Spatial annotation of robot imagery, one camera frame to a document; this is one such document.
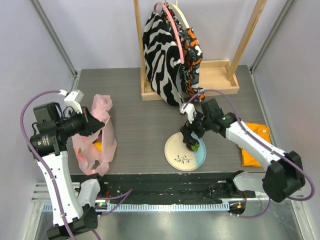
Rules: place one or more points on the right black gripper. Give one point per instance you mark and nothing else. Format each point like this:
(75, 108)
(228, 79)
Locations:
(189, 130)

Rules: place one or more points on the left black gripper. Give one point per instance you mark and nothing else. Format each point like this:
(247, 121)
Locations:
(90, 124)

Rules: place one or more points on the fake mangosteen green leaves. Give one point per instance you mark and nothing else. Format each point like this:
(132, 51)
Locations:
(193, 147)

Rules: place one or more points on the pink plastic bag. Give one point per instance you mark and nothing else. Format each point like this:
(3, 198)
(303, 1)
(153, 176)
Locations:
(95, 152)

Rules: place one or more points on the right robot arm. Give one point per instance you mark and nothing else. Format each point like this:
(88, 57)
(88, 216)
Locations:
(283, 175)

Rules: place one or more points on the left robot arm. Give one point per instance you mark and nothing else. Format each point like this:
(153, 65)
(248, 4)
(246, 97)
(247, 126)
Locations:
(73, 213)

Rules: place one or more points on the fake orange fruit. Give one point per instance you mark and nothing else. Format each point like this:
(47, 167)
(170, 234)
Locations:
(98, 145)

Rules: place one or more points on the cream and blue plate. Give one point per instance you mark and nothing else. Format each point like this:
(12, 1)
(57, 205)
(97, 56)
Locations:
(180, 157)

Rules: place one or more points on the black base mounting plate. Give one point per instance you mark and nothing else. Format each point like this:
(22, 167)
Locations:
(171, 188)

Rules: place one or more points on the wooden clothes rack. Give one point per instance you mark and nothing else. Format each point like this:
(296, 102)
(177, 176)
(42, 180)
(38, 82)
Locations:
(214, 74)

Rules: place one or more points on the orange black patterned garment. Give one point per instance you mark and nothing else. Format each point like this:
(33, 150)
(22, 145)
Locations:
(193, 55)

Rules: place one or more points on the orange folded cloth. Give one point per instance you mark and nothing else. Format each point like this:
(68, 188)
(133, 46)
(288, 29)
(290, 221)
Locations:
(251, 152)

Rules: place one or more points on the black white zebra garment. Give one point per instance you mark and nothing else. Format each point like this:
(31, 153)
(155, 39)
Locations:
(162, 60)

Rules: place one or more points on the cream wooden hanger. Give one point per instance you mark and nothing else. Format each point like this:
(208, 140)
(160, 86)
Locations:
(182, 16)

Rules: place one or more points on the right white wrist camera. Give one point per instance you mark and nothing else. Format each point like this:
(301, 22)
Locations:
(189, 110)

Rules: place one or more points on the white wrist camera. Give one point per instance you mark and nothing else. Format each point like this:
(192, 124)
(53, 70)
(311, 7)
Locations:
(189, 110)
(73, 99)

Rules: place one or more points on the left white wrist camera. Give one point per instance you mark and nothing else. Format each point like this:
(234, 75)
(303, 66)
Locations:
(73, 99)

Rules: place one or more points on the white slotted cable duct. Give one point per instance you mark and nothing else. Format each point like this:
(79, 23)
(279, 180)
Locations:
(139, 208)

